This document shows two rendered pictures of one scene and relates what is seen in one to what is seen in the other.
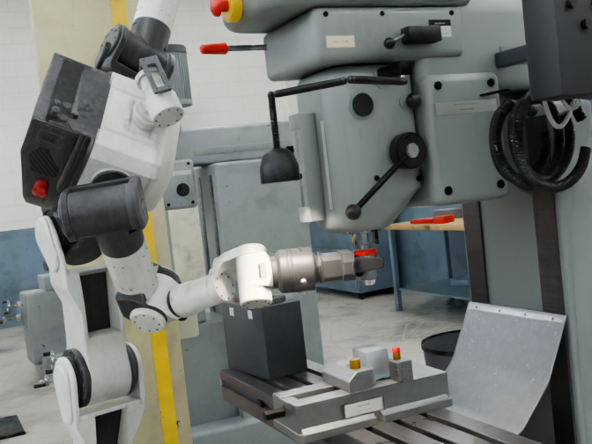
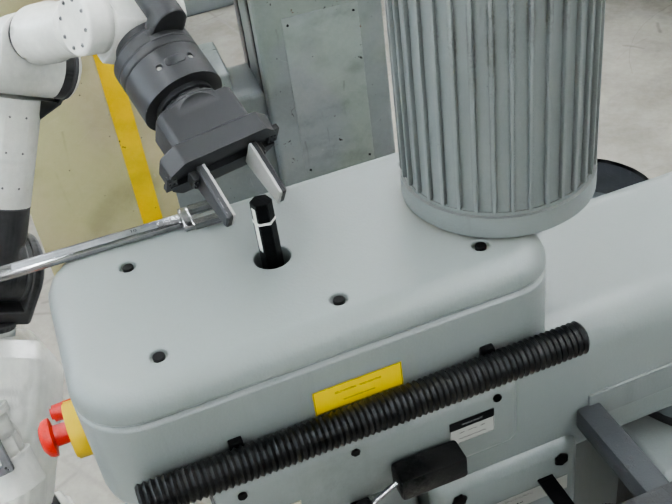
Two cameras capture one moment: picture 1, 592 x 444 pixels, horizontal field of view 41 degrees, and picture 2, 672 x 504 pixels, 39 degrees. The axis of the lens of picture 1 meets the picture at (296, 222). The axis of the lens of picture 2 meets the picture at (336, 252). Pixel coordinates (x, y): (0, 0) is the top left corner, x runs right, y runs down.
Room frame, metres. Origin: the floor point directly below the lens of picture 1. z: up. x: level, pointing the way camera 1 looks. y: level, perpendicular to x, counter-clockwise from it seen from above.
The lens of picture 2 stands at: (0.86, -0.32, 2.44)
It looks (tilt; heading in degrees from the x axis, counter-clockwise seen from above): 37 degrees down; 9
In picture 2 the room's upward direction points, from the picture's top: 9 degrees counter-clockwise
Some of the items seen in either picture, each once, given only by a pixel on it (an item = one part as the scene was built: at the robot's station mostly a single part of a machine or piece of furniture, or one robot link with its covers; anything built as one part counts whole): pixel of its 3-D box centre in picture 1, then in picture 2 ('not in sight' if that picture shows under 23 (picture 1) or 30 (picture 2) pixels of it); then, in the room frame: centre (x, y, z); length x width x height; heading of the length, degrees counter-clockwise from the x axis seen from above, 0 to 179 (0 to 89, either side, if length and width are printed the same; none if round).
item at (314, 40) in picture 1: (361, 45); (337, 392); (1.60, -0.17, 1.68); 0.34 x 0.24 x 0.10; 115
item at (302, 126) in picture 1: (307, 167); not in sight; (1.54, -0.03, 1.45); 0.04 x 0.04 x 0.21; 25
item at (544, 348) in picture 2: not in sight; (371, 412); (1.47, -0.23, 1.79); 0.45 x 0.04 x 0.04; 115
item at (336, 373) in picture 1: (347, 374); not in sight; (1.58, -0.07, 1.02); 0.12 x 0.06 x 0.04; 23
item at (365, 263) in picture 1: (368, 263); not in sight; (1.55, -0.13, 1.24); 0.06 x 0.02 x 0.03; 94
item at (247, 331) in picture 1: (262, 332); not in sight; (2.09, 0.12, 1.03); 0.22 x 0.12 x 0.20; 33
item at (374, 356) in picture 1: (371, 362); not in sight; (1.61, -0.12, 1.03); 0.06 x 0.05 x 0.06; 23
